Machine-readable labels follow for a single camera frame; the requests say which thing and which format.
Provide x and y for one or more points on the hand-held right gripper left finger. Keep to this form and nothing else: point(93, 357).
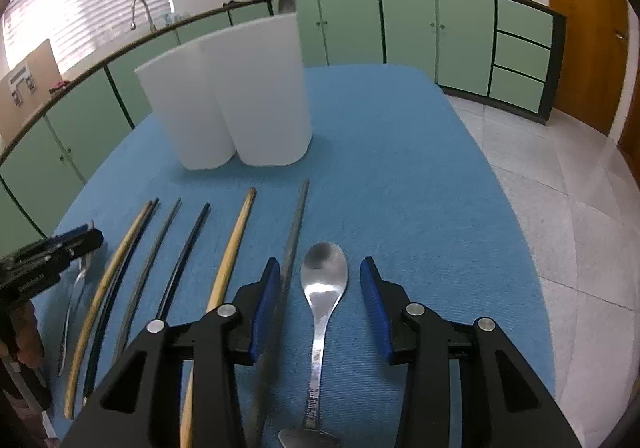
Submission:
point(264, 313)

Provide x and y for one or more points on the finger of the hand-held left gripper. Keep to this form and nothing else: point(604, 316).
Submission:
point(60, 239)
point(85, 244)

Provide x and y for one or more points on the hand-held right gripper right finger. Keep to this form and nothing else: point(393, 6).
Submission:
point(374, 313)

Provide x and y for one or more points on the black chopstick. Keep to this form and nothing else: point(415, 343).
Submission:
point(125, 268)
point(185, 258)

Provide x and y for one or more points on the wooden chopstick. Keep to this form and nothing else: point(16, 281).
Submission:
point(230, 253)
point(107, 288)

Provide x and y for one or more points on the grey metal chopstick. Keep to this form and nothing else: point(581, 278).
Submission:
point(295, 228)
point(150, 258)

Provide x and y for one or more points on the white plastic utensil holder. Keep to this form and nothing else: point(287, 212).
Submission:
point(265, 92)
point(185, 112)

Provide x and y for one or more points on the person's left hand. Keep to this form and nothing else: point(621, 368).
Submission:
point(26, 335)

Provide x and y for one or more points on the blue tablecloth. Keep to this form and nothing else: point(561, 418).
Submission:
point(400, 177)

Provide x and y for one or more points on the pink cloth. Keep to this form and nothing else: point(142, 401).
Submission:
point(59, 87)

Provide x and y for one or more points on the cardboard box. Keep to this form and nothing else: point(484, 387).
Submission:
point(30, 87)

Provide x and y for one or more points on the white window blind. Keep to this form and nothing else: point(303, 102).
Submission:
point(85, 2)

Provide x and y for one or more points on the metal kitchen faucet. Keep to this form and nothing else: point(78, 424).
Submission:
point(142, 10)

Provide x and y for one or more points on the green lower kitchen cabinets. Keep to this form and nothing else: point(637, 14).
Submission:
point(410, 27)

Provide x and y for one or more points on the wooden door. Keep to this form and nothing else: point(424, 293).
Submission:
point(585, 27)

